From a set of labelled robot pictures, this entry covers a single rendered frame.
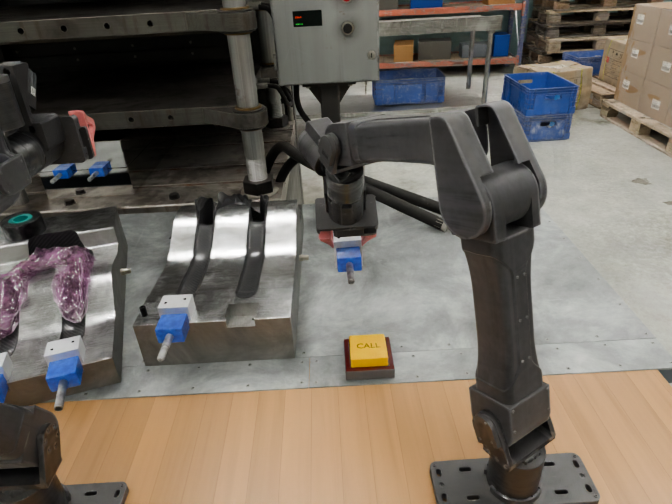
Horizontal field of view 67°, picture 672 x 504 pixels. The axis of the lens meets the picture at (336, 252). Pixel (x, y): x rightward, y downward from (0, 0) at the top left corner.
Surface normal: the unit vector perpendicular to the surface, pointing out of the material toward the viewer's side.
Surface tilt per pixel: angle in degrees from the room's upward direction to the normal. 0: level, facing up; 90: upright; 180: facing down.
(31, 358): 0
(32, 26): 90
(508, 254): 76
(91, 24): 90
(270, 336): 90
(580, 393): 0
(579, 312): 0
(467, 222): 90
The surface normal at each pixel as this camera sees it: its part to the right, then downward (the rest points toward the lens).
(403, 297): -0.05, -0.86
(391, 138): -0.85, 0.26
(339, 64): 0.03, 0.51
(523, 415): 0.51, 0.18
